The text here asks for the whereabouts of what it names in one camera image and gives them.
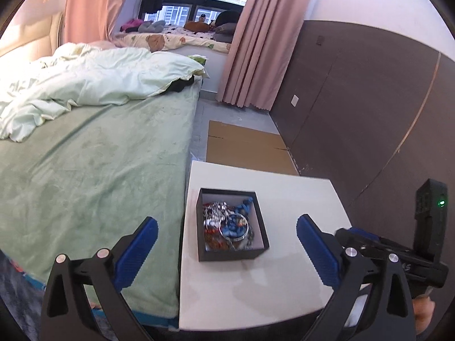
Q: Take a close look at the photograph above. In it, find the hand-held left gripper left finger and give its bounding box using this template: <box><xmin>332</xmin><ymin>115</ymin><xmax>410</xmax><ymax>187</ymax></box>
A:
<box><xmin>41</xmin><ymin>216</ymin><xmax>159</xmax><ymax>341</ymax></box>

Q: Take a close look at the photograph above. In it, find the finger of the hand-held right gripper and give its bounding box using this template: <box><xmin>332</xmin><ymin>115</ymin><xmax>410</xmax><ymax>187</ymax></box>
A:
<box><xmin>335</xmin><ymin>228</ymin><xmax>383</xmax><ymax>256</ymax></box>

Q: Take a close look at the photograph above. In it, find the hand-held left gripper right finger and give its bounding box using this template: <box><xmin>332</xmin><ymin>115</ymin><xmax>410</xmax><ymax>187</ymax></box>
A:
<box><xmin>296</xmin><ymin>214</ymin><xmax>417</xmax><ymax>341</ymax></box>

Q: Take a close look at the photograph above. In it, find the blue-grey bead bracelet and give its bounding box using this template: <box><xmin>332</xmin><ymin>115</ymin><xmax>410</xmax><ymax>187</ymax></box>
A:
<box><xmin>227</xmin><ymin>195</ymin><xmax>257</xmax><ymax>238</ymax></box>

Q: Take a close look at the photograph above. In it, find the black jewelry box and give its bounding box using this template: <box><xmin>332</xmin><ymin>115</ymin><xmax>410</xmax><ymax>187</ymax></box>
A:
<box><xmin>196</xmin><ymin>188</ymin><xmax>270</xmax><ymax>263</ymax></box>

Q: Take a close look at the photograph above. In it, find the silver chain necklace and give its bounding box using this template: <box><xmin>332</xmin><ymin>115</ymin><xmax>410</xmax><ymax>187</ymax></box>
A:
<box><xmin>202</xmin><ymin>202</ymin><xmax>255</xmax><ymax>252</ymax></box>

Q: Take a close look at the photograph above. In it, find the person's right hand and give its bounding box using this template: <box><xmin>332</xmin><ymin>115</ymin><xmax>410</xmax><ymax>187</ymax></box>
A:
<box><xmin>412</xmin><ymin>289</ymin><xmax>436</xmax><ymax>335</ymax></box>

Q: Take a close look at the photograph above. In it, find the bed with green sheet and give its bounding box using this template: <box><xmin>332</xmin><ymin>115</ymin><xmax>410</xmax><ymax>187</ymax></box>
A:
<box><xmin>0</xmin><ymin>43</ymin><xmax>204</xmax><ymax>328</ymax></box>

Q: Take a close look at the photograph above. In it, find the flat cardboard sheet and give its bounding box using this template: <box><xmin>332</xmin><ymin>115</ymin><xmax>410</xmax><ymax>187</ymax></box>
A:
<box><xmin>206</xmin><ymin>120</ymin><xmax>300</xmax><ymax>176</ymax></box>

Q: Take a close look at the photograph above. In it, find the black cloth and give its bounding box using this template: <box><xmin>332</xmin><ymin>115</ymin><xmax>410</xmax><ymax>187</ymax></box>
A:
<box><xmin>167</xmin><ymin>76</ymin><xmax>196</xmax><ymax>92</ymax></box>

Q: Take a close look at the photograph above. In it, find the pale green duvet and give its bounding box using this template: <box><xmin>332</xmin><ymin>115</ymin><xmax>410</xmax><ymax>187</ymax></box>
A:
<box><xmin>0</xmin><ymin>42</ymin><xmax>210</xmax><ymax>143</ymax></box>

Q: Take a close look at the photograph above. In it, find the pink curtain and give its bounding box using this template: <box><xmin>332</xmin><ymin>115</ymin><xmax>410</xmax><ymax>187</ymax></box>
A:
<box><xmin>216</xmin><ymin>0</ymin><xmax>318</xmax><ymax>109</ymax></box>
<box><xmin>64</xmin><ymin>0</ymin><xmax>134</xmax><ymax>45</ymax></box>

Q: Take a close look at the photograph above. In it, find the bear printed blanket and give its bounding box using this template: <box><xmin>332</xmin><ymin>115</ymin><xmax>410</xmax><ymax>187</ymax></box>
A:
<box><xmin>114</xmin><ymin>25</ymin><xmax>234</xmax><ymax>53</ymax></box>

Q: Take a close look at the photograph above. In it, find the grey plush toy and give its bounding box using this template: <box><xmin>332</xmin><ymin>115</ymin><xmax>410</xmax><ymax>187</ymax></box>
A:
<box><xmin>138</xmin><ymin>20</ymin><xmax>167</xmax><ymax>34</ymax></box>

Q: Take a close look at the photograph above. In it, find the pink cloth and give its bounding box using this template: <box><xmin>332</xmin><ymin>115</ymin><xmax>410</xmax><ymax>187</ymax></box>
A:
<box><xmin>120</xmin><ymin>19</ymin><xmax>143</xmax><ymax>33</ymax></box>

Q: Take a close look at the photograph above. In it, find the brown plush toy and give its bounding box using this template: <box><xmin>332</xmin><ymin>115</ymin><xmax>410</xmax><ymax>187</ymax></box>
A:
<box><xmin>184</xmin><ymin>13</ymin><xmax>214</xmax><ymax>33</ymax></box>

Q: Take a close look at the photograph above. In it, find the grey cushion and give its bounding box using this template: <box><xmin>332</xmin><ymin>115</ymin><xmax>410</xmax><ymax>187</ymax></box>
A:
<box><xmin>212</xmin><ymin>23</ymin><xmax>237</xmax><ymax>43</ymax></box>

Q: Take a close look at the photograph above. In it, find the beige padded headboard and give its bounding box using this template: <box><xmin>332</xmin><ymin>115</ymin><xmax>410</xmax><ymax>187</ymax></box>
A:
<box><xmin>0</xmin><ymin>11</ymin><xmax>67</xmax><ymax>59</ymax></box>

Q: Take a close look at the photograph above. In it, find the dark cushion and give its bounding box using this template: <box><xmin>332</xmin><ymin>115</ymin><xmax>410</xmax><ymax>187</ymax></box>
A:
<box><xmin>213</xmin><ymin>10</ymin><xmax>243</xmax><ymax>26</ymax></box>

